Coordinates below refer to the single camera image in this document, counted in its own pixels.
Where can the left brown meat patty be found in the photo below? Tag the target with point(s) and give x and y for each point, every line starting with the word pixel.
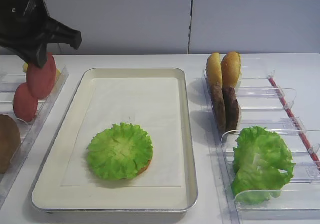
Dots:
pixel 219 107

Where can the brown bread slice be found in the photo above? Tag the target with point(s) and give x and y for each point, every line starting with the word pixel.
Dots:
pixel 10 140

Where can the red rail strip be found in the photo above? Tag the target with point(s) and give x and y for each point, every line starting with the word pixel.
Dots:
pixel 302 134

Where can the clear acrylic rack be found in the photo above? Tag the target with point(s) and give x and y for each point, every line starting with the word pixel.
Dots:
pixel 257 95
pixel 29 131

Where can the brown meat patty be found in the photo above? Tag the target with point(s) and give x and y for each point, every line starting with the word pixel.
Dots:
pixel 219 107
pixel 232 111

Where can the right brown meat patty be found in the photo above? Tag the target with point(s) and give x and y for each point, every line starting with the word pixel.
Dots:
pixel 232 111

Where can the clear acrylic left rack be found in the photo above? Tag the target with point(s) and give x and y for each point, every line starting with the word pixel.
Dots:
pixel 29 131

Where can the yellow cheese slice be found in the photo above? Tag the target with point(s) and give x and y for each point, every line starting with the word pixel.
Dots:
pixel 58 74

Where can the white paper tray liner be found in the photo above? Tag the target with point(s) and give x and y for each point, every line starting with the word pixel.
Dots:
pixel 151 103

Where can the burger bun half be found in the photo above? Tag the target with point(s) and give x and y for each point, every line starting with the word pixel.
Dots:
pixel 231 66
pixel 214 70

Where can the round lettuce leaf on tray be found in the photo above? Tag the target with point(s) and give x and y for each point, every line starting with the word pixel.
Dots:
pixel 119 152

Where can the right burger bun half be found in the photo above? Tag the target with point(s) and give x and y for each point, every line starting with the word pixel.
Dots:
pixel 231 66

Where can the left burger bun half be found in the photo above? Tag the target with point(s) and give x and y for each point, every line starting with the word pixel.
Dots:
pixel 214 70

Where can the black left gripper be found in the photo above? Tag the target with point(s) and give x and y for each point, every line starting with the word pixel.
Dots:
pixel 20 19

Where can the orange bun bottom under lettuce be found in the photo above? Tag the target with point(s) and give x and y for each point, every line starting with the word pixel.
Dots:
pixel 144 168

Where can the clear acrylic right rack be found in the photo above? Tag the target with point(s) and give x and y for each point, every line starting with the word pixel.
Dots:
pixel 257 95

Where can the red tomato slice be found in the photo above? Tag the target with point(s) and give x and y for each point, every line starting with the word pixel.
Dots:
pixel 41 80
pixel 25 105

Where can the loose lettuce leaf in rack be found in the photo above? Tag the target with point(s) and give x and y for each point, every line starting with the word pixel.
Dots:
pixel 262 163

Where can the cream rectangular metal tray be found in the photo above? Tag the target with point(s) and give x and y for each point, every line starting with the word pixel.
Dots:
pixel 49 194

